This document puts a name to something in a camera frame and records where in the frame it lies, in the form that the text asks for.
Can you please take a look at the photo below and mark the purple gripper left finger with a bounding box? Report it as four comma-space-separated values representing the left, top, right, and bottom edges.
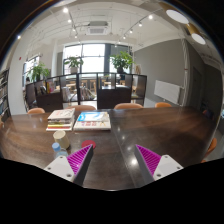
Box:
44, 144, 93, 186

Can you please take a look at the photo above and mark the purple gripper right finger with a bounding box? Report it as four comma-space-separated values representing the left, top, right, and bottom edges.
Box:
134, 145, 182, 184

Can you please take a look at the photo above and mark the clear plastic water bottle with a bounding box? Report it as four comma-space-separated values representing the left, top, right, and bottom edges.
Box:
52, 142, 68, 158

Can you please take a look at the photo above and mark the red round coaster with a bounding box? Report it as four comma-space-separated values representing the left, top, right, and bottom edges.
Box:
81, 140, 96, 149

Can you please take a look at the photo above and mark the cream ceramic mug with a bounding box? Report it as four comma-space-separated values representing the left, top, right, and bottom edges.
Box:
53, 130, 70, 149

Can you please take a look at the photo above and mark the blue white large book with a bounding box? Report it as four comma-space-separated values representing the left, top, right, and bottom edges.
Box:
73, 111, 111, 131

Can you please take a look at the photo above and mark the stack of books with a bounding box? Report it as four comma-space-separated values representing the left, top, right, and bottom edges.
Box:
46, 108, 75, 131

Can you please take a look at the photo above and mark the orange chair centre left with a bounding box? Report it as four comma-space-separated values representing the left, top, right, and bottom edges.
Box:
69, 105, 96, 112

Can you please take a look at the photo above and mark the orange chair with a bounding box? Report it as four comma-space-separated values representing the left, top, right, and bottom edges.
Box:
114, 103, 143, 109
69, 105, 96, 112
201, 138, 217, 163
27, 108, 45, 114
155, 102, 172, 108

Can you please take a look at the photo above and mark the orange chair far right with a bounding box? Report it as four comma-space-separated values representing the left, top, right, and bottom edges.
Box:
155, 102, 172, 108

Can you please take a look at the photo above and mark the orange chair centre right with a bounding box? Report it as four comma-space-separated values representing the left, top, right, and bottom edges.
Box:
114, 103, 143, 109

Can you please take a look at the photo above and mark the orange chair right side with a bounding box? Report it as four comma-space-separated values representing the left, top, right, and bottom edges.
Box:
201, 138, 217, 163

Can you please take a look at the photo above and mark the orange chair far left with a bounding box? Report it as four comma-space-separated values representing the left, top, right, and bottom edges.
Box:
27, 108, 45, 114

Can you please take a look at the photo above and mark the black shelf divider unit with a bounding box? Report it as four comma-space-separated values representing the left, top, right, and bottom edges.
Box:
25, 72, 147, 112

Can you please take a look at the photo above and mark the potted plant left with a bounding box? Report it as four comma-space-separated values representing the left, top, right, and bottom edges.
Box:
29, 62, 50, 82

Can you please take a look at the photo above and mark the potted plant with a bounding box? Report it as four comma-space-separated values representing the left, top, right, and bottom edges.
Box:
110, 51, 134, 74
29, 62, 50, 82
64, 56, 84, 74

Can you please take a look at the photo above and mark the potted plant centre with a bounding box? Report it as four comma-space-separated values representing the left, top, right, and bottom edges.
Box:
64, 56, 84, 74

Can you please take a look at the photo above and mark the potted plant right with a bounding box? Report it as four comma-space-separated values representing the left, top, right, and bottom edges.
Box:
110, 51, 134, 74

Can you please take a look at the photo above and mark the ceiling air conditioner unit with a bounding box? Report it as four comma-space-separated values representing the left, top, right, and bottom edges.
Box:
86, 21, 109, 35

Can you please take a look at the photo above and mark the white wall radiator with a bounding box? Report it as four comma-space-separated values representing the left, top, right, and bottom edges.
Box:
154, 80, 182, 105

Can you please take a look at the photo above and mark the wooden bookshelf left wall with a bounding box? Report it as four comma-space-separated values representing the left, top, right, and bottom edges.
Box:
0, 69, 10, 122

